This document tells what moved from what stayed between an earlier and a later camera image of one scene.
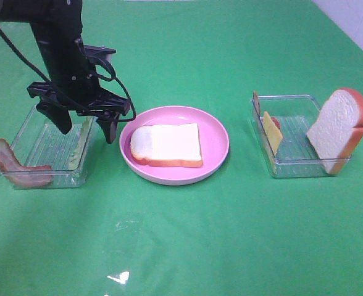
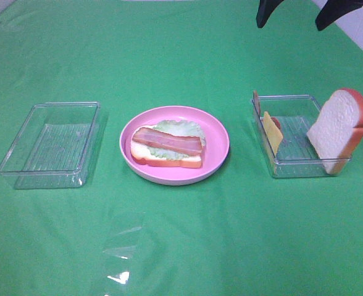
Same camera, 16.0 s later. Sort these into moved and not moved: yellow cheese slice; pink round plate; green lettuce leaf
Moved: green lettuce leaf
Not moved: pink round plate; yellow cheese slice
